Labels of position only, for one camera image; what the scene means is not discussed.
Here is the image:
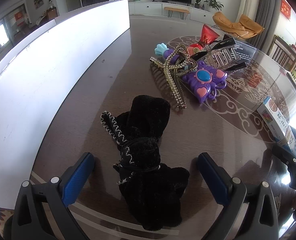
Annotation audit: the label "purple butterfly toy wand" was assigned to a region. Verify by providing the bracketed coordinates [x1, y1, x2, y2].
[154, 43, 228, 104]

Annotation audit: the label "silver rhinestone bow claw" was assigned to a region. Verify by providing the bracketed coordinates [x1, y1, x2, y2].
[191, 35, 247, 75]

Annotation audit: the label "wooden bench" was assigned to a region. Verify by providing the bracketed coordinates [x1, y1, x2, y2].
[164, 7, 190, 20]

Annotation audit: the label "black cardboard box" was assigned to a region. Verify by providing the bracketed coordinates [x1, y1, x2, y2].
[223, 34, 257, 64]

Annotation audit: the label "orange lounge chair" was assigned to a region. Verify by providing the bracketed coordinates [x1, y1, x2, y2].
[213, 11, 264, 40]

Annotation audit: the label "black bow hair clip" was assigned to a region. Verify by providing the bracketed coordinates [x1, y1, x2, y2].
[101, 95, 190, 231]

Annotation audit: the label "white blue medicine box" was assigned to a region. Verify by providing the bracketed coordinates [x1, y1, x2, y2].
[257, 96, 296, 158]

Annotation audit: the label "gold rhinestone hair claw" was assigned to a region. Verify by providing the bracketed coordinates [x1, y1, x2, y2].
[150, 43, 197, 109]

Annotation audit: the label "dark wooden chair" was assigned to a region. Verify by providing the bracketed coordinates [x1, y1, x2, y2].
[268, 35, 296, 81]

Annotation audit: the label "white tv cabinet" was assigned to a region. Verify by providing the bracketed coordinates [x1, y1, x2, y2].
[128, 2, 215, 25]

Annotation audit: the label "red candy-shaped pouch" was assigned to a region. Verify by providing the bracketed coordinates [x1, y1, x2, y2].
[188, 24, 219, 56]

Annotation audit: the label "green plants beside tv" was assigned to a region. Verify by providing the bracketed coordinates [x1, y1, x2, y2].
[194, 0, 224, 11]

